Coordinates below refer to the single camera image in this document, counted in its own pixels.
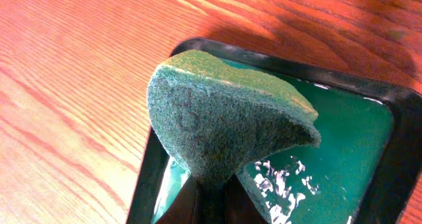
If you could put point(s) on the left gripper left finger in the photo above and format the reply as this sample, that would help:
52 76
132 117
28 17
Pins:
185 208

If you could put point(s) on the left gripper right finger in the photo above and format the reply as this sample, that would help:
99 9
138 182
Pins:
238 207

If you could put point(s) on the green scrubbing sponge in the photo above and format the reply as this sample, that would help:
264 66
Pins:
214 119

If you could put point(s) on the rectangular dark green tray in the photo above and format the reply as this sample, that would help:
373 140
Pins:
363 171

